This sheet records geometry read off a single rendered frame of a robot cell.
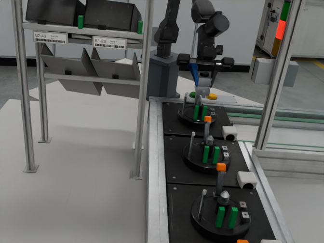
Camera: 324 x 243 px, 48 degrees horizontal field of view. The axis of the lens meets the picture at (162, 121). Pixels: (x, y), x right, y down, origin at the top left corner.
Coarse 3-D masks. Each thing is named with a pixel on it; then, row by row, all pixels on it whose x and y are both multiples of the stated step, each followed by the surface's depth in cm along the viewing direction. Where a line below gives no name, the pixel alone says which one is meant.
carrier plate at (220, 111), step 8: (168, 104) 138; (176, 104) 138; (192, 104) 140; (168, 112) 132; (176, 112) 132; (216, 112) 135; (224, 112) 136; (168, 120) 126; (176, 120) 127; (224, 120) 131; (168, 128) 121; (176, 128) 122; (184, 128) 122; (192, 128) 123; (200, 128) 123; (216, 128) 125; (184, 136) 119; (200, 136) 119; (216, 136) 120
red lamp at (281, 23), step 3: (279, 21) 102; (282, 21) 101; (279, 24) 102; (282, 24) 101; (279, 27) 102; (282, 27) 101; (279, 30) 102; (282, 30) 102; (276, 33) 104; (279, 33) 103; (282, 33) 102; (276, 36) 104; (279, 36) 103
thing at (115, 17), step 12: (96, 0) 97; (108, 0) 96; (84, 12) 97; (96, 12) 97; (108, 12) 96; (120, 12) 96; (132, 12) 96; (84, 24) 98; (96, 24) 97; (108, 24) 97; (120, 24) 96; (132, 24) 97
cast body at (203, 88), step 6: (204, 72) 121; (198, 78) 120; (204, 78) 120; (210, 78) 120; (198, 84) 120; (204, 84) 121; (210, 84) 121; (198, 90) 121; (204, 90) 121; (204, 96) 120
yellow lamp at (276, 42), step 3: (276, 39) 104; (279, 39) 103; (276, 42) 104; (279, 42) 103; (273, 45) 105; (276, 45) 104; (279, 45) 103; (273, 48) 105; (276, 48) 104; (273, 51) 105; (276, 51) 105; (273, 54) 106; (276, 54) 105
